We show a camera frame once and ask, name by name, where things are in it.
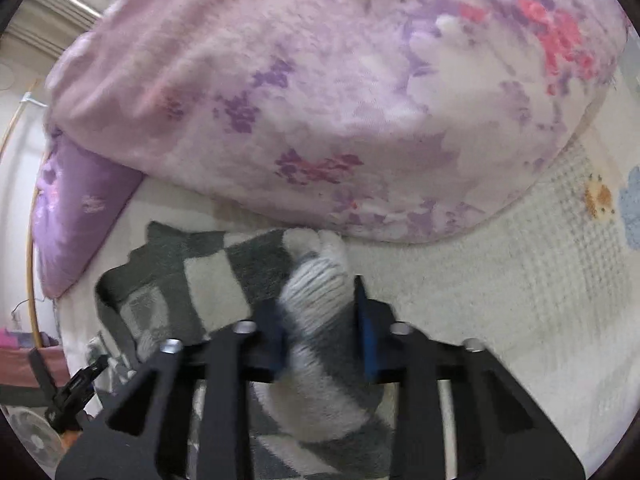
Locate white electric fan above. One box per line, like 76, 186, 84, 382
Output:
9, 406, 65, 472

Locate pink floral quilt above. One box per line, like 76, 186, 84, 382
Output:
46, 0, 632, 245

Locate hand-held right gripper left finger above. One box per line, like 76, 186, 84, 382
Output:
55, 298, 290, 480

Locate white textured bed blanket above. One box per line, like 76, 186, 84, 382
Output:
54, 67, 640, 480

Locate white air conditioner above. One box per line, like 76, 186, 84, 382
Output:
10, 0, 103, 57

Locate pink storage box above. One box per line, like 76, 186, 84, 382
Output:
0, 327, 70, 389

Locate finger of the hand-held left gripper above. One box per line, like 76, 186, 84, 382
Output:
28, 346, 112, 434

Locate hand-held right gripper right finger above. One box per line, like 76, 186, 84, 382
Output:
353, 275, 585, 480

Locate purple pillow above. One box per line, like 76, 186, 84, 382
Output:
31, 130, 146, 299

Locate grey white checkered fleece garment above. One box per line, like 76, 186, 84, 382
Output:
94, 221, 394, 480

